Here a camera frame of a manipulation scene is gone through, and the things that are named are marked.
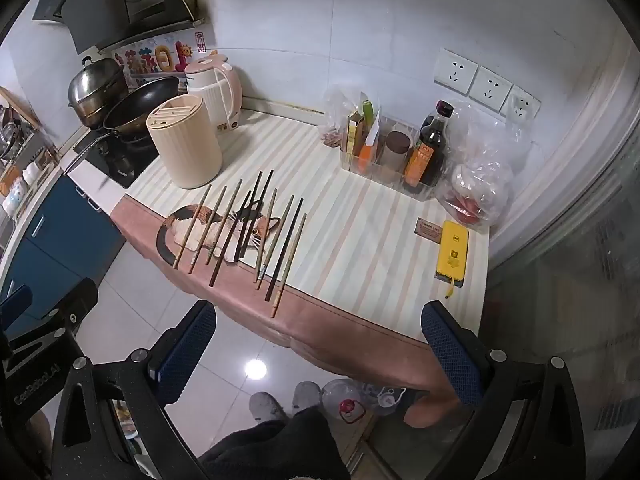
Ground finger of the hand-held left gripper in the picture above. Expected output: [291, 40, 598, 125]
[29, 277, 99, 337]
[0, 285, 34, 327]

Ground white wall socket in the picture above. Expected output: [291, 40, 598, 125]
[468, 65, 512, 113]
[502, 85, 542, 121]
[432, 48, 479, 96]

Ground white plastic bottle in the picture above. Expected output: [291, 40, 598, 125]
[372, 385, 406, 408]

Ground beige ribbed utensil holder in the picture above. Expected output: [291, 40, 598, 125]
[146, 94, 223, 190]

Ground plastic bag with red contents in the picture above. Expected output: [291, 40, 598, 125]
[435, 100, 531, 233]

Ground glass sliding door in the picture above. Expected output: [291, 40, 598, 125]
[487, 150, 640, 461]

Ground clear plastic jug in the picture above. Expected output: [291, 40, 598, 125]
[320, 379, 373, 426]

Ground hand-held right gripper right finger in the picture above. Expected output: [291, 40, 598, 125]
[421, 300, 586, 480]

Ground dark soy sauce bottle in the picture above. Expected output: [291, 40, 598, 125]
[402, 100, 454, 193]

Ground clear plastic bag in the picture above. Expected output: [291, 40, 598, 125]
[320, 85, 383, 148]

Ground pink white electric kettle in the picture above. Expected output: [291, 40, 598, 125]
[184, 51, 244, 132]

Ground grey slipper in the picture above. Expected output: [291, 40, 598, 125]
[292, 381, 322, 413]
[248, 391, 288, 423]

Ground steel steamer pot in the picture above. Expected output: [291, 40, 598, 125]
[67, 56, 131, 130]

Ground row of chopsticks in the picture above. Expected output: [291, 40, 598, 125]
[172, 169, 308, 319]

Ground brown lidded jar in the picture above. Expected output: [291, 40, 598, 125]
[377, 131, 412, 173]

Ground brown card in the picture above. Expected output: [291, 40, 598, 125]
[415, 217, 443, 242]

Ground striped cat print tablecloth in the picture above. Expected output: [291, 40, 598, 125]
[110, 105, 491, 428]

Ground yellow brown carton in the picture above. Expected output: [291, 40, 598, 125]
[345, 110, 365, 156]

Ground black induction cooktop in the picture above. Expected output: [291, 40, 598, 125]
[72, 130, 161, 190]

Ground clear plastic organizer box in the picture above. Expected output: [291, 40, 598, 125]
[340, 110, 451, 202]

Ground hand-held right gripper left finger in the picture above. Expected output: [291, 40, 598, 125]
[51, 300, 217, 480]

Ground black range hood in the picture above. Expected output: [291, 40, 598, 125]
[32, 0, 206, 56]

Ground dish rack with bowls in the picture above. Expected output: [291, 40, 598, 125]
[0, 86, 61, 226]

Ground person's left forearm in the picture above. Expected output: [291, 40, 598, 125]
[22, 410, 54, 480]

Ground black wok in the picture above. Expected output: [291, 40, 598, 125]
[65, 76, 182, 173]

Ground yellow power bank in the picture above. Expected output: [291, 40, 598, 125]
[434, 220, 471, 301]

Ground colourful wall stickers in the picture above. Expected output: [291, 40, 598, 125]
[111, 35, 196, 81]

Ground person's black trousers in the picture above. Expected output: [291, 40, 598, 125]
[197, 405, 351, 480]

